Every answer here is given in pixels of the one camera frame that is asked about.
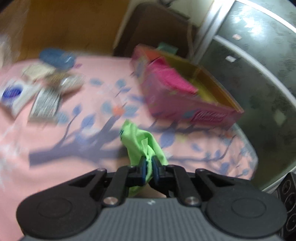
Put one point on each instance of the blue translucent glasses case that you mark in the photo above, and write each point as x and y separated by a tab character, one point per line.
58	58

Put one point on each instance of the brown wooden headboard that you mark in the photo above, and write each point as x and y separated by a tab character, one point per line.
82	27

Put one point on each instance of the dark glass cabinet door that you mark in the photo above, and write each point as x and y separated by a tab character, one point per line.
249	46

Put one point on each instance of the pink cloth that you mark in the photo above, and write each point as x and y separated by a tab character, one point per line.
170	78

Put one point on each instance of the pink printed tablecloth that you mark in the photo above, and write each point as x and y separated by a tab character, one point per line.
36	156

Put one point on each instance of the white blue tissue pack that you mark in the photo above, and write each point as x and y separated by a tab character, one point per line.
16	94

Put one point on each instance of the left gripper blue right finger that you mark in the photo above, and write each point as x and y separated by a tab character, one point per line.
158	171

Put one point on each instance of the beige paper packet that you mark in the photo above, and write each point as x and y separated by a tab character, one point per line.
37	71

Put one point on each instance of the pink tin box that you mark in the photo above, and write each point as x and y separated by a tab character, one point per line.
213	105

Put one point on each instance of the barcode printed packet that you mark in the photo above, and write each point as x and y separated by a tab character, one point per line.
45	106

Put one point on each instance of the green microfiber cloth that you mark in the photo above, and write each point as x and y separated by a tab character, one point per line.
141	144

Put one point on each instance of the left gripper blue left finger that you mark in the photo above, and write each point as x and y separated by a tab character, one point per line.
141	172

